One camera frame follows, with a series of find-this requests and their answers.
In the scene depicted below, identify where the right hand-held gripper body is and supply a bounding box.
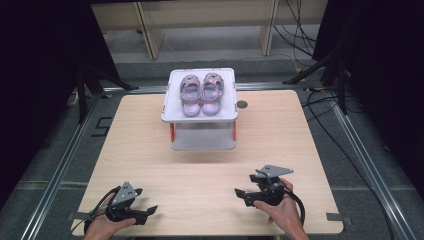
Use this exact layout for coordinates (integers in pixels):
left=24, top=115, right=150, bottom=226
left=249, top=164, right=295, bottom=208

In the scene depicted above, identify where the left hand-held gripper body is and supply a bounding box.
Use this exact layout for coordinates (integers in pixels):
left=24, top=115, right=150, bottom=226
left=104, top=181, right=149, bottom=226

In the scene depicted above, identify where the white two-tier shoe rack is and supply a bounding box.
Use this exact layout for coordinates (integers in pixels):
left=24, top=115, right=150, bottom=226
left=160, top=67, right=239, bottom=152

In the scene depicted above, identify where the purple child's sandal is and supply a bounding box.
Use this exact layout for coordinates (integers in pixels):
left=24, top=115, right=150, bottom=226
left=200, top=71, right=225, bottom=117
left=179, top=74, right=202, bottom=118

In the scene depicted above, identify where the person's right hand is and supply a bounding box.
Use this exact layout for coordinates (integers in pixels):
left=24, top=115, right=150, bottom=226
left=253, top=177, right=303, bottom=235

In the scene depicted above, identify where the person's left hand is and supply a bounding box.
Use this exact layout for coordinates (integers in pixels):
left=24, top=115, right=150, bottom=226
left=83, top=192, right=138, bottom=240

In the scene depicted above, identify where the grey tape strip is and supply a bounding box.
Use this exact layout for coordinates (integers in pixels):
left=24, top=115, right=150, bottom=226
left=67, top=211, right=92, bottom=222

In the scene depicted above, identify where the black tripod stand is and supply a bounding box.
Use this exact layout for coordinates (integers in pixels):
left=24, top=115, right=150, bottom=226
left=282, top=46, right=350, bottom=116
left=75, top=62, right=140, bottom=125

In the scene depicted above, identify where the black curtain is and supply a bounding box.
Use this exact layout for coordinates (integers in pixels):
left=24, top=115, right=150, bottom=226
left=312, top=0, right=424, bottom=202
left=0, top=0, right=122, bottom=208

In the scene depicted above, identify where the beige wooden furniture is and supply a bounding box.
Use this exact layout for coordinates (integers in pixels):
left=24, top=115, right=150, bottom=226
left=90, top=0, right=330, bottom=61

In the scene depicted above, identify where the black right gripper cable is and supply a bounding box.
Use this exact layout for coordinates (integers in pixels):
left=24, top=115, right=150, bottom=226
left=282, top=185, right=306, bottom=228

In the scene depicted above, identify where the metal floor rail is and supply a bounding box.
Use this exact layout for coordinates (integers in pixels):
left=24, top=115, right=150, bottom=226
left=102, top=81, right=308, bottom=95
left=328, top=96, right=418, bottom=240
left=19, top=90, right=105, bottom=240

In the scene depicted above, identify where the black floor cable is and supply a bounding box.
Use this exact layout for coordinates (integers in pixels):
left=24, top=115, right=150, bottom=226
left=301, top=89, right=398, bottom=240

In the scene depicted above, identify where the bundle of black cables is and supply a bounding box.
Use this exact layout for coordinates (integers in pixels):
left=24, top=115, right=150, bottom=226
left=273, top=0, right=318, bottom=68

